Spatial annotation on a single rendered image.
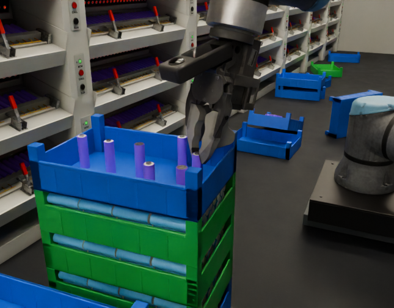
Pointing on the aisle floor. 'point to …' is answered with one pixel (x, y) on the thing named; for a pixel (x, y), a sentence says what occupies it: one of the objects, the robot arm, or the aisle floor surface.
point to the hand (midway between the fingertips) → (197, 154)
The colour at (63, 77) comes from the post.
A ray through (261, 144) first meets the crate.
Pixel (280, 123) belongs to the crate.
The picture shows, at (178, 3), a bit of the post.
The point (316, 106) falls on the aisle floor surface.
